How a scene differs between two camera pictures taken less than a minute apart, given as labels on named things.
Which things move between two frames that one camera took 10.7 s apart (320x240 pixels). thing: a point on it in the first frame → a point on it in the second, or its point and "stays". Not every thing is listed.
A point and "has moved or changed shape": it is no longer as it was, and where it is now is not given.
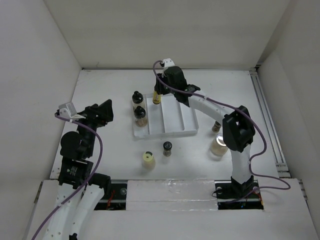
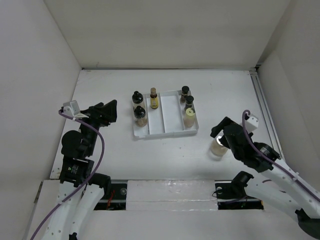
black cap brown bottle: (139, 113) stays
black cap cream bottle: (137, 100) stays
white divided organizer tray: (170, 117) stays
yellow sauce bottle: (156, 98) has moved or changed shape
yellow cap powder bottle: (149, 161) → (189, 118)
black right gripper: (159, 87) → (216, 129)
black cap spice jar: (167, 146) has moved or changed shape
